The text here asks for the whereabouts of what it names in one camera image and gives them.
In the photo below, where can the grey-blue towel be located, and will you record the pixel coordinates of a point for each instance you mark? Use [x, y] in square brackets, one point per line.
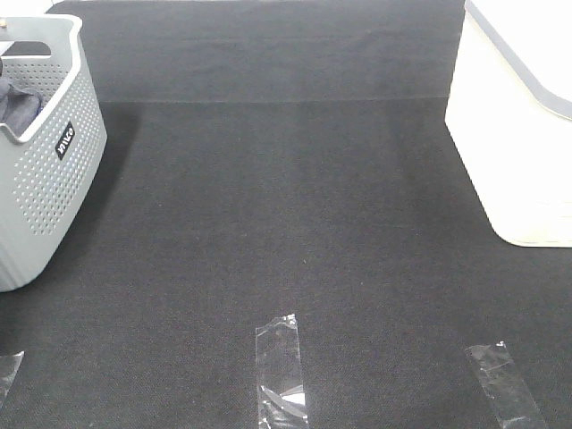
[19, 106]

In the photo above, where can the centre clear tape strip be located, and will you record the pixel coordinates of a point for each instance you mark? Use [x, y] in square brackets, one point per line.
[281, 399]

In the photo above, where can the clear tape strip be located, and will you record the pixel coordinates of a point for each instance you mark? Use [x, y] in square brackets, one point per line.
[281, 399]
[511, 401]
[9, 366]

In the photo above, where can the grey perforated laundry basket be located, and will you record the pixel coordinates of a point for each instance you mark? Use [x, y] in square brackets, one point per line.
[47, 168]

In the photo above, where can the white basket with grey rim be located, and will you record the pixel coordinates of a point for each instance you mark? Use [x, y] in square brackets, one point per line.
[509, 116]

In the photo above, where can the right clear tape strip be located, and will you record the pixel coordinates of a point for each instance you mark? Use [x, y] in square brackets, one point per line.
[511, 401]

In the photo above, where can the left clear tape strip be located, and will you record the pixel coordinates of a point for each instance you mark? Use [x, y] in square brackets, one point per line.
[9, 366]

